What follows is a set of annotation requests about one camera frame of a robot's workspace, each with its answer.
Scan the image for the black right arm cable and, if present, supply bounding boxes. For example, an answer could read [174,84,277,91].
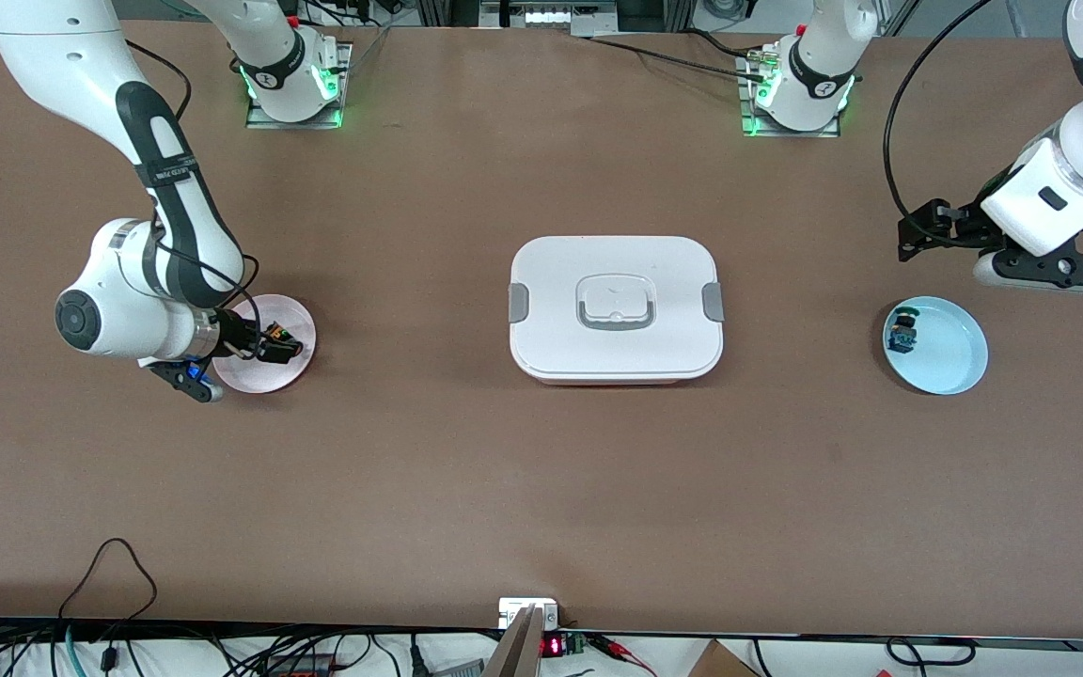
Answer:
[123,38,260,363]

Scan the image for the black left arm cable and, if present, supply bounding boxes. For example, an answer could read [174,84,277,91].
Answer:
[885,0,994,241]

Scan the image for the green blue push-button switch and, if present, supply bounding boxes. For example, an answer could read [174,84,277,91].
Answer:
[887,306,919,354]

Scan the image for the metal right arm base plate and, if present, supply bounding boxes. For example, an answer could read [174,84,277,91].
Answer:
[245,42,353,130]

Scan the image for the white lunch box grey clips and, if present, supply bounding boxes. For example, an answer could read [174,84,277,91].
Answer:
[509,235,724,386]

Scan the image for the pink round plate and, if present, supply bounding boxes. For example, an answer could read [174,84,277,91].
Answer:
[212,294,318,394]

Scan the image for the thin black looped cable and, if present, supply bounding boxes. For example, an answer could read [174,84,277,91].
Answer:
[57,538,159,622]

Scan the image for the black cable across table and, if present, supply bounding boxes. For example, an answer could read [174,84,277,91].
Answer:
[589,36,768,84]

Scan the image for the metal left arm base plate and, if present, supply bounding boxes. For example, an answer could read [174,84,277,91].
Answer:
[739,52,841,139]

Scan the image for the brown cardboard piece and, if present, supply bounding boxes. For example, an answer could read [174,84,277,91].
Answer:
[687,639,759,677]

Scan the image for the light blue round plate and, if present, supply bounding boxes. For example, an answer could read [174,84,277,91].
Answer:
[883,296,989,396]

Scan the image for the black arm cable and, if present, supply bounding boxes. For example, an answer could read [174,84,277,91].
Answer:
[123,38,260,363]
[885,0,994,241]

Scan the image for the grey angled bar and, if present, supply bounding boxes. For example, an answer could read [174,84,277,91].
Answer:
[483,606,544,677]

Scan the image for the red black probe wires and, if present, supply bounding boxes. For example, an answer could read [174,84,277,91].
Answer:
[589,635,660,677]

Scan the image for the white power strip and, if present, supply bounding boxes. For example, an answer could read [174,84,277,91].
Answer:
[480,0,620,29]

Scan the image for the black cable flat loop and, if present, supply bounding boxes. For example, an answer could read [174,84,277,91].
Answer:
[885,638,975,669]

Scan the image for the small white socket box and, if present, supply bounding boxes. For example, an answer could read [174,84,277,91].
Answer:
[498,598,559,629]

